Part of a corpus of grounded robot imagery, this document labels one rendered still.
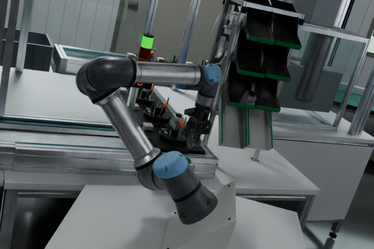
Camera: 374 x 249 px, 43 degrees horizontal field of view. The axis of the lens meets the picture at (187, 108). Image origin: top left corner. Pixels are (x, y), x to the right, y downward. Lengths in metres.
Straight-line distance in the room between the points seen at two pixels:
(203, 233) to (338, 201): 2.35
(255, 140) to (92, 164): 0.84
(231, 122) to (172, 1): 3.76
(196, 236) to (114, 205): 0.40
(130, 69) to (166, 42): 4.46
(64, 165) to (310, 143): 1.90
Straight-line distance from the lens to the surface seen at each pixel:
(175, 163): 1.62
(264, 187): 2.33
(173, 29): 6.00
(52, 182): 1.93
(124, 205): 1.86
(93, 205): 1.83
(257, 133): 2.42
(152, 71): 1.63
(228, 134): 2.32
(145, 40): 2.16
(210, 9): 5.93
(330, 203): 3.79
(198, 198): 1.66
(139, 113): 2.48
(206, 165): 2.19
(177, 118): 2.21
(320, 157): 3.49
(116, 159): 2.03
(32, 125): 2.19
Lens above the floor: 1.82
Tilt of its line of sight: 18 degrees down
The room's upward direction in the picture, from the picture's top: 15 degrees clockwise
